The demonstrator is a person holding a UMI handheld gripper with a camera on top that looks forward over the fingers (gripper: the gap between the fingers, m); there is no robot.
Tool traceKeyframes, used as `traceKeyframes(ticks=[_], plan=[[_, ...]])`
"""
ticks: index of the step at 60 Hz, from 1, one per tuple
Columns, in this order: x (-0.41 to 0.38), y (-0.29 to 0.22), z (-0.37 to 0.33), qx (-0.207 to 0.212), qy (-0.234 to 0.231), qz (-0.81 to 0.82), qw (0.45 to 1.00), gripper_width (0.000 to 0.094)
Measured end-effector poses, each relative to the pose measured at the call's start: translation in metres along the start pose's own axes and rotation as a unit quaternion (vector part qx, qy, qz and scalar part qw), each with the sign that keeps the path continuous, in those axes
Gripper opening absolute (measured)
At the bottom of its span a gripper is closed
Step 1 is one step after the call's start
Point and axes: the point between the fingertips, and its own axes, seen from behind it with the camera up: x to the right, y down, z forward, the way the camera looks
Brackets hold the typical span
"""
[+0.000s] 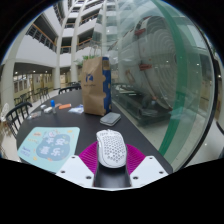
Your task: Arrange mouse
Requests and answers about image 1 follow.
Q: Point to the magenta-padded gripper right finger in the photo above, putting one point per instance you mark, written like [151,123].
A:
[148,170]

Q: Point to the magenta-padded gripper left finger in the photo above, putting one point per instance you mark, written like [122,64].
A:
[75,170]

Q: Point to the white perforated computer mouse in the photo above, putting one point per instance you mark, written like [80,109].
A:
[111,148]

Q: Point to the light teal printed mouse pad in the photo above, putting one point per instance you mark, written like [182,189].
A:
[48,146]

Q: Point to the tissue pack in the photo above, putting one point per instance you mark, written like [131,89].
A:
[76,109]

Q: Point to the small grey flat case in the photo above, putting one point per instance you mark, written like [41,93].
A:
[110,119]

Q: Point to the orange flat packet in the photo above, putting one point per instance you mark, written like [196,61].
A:
[65,106]

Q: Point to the small white box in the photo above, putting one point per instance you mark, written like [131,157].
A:
[48,110]

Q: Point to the small blue-capped bottle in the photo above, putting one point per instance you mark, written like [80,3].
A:
[53,107]

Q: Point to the clear plastic packet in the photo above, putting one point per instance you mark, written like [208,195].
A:
[34,115]

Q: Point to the small round white item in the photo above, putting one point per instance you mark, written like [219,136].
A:
[43,106]

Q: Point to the black chair with curved back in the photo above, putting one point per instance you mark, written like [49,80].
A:
[70,88]

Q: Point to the black slatted chair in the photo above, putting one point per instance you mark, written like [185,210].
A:
[13,116]

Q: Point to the brown paper bag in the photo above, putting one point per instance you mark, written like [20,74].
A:
[93,90]

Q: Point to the group of dark chairs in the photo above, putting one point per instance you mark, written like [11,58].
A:
[41,93]

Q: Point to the white lattice chair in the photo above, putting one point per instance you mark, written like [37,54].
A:
[4,111]

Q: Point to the green potted palm plant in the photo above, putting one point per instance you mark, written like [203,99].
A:
[81,58]

